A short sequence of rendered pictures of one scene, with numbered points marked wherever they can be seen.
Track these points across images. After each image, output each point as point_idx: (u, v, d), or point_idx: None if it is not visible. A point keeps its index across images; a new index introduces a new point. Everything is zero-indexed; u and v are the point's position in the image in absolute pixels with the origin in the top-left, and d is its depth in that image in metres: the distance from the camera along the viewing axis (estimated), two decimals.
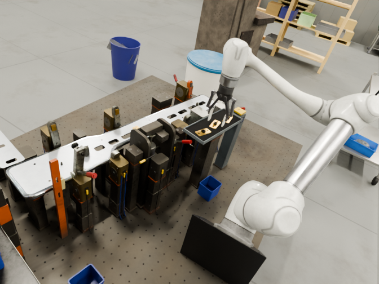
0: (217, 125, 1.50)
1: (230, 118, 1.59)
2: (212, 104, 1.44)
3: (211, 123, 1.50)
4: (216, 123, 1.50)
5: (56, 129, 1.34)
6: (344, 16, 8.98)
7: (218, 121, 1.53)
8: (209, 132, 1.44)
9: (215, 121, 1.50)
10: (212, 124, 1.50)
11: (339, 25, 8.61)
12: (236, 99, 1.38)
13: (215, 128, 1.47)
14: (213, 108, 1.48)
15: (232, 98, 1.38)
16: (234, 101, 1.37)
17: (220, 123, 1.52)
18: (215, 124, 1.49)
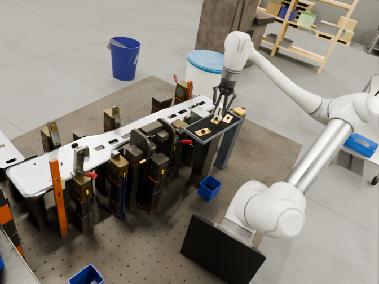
0: (219, 120, 1.48)
1: (230, 118, 1.59)
2: (217, 101, 1.42)
3: (212, 118, 1.48)
4: (217, 118, 1.48)
5: (56, 129, 1.34)
6: (344, 16, 8.98)
7: None
8: (209, 132, 1.44)
9: (216, 116, 1.48)
10: (214, 119, 1.48)
11: (339, 25, 8.61)
12: (237, 95, 1.37)
13: (216, 123, 1.45)
14: (219, 106, 1.45)
15: (234, 93, 1.36)
16: (236, 96, 1.36)
17: (221, 118, 1.50)
18: (217, 119, 1.47)
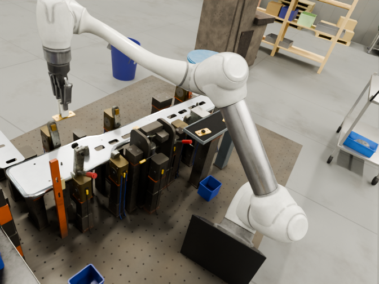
0: (65, 118, 1.14)
1: None
2: (55, 91, 1.08)
3: (58, 114, 1.15)
4: None
5: (56, 129, 1.34)
6: (344, 16, 8.98)
7: (73, 112, 1.17)
8: (209, 132, 1.44)
9: None
10: (58, 115, 1.14)
11: (339, 25, 8.61)
12: (70, 84, 1.02)
13: (56, 120, 1.11)
14: None
15: (65, 81, 1.02)
16: (65, 85, 1.01)
17: (73, 115, 1.16)
18: None
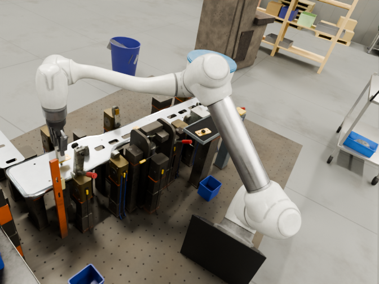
0: (62, 162, 1.26)
1: None
2: (53, 140, 1.20)
3: None
4: None
5: None
6: (344, 16, 8.98)
7: (69, 156, 1.29)
8: (209, 132, 1.44)
9: None
10: None
11: (339, 25, 8.61)
12: (66, 136, 1.14)
13: None
14: None
15: (62, 133, 1.13)
16: (62, 138, 1.13)
17: (69, 158, 1.28)
18: None
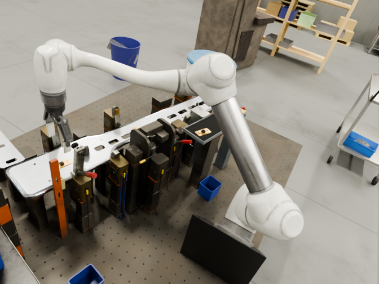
0: (62, 166, 1.27)
1: None
2: (47, 119, 1.17)
3: None
4: (61, 163, 1.27)
5: (56, 129, 1.34)
6: (344, 16, 8.98)
7: (70, 160, 1.31)
8: (209, 132, 1.44)
9: (61, 161, 1.28)
10: None
11: (339, 25, 8.61)
12: (65, 119, 1.09)
13: None
14: (53, 123, 1.21)
15: (60, 118, 1.09)
16: (61, 120, 1.08)
17: (69, 163, 1.30)
18: (60, 164, 1.27)
